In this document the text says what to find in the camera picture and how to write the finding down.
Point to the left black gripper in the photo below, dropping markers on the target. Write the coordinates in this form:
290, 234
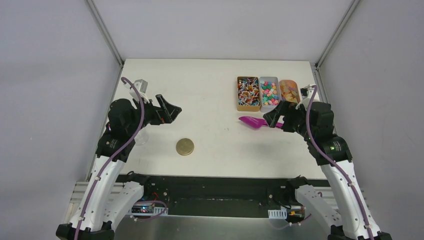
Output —
161, 111

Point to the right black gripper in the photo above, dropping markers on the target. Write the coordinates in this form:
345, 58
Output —
285, 108

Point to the magenta plastic scoop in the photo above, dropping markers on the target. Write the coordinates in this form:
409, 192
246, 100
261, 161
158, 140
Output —
254, 122

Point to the clear plastic jar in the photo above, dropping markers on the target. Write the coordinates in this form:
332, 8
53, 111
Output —
142, 137

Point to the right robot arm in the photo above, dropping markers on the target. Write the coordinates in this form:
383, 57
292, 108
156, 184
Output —
352, 220

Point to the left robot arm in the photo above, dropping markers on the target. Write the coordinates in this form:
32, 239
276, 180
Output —
98, 217

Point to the white tin of candies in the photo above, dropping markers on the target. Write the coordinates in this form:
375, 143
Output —
270, 94

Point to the pink tray of gummies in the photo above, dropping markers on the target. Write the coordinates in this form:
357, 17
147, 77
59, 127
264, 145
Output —
289, 91

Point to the gold jar lid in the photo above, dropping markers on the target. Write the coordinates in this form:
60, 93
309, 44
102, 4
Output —
184, 146

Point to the gold tin of lollipops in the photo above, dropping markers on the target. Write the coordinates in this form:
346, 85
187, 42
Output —
248, 94

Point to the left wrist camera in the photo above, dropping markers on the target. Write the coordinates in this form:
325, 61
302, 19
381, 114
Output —
139, 86

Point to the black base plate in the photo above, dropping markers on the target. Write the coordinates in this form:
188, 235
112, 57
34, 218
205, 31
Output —
220, 196

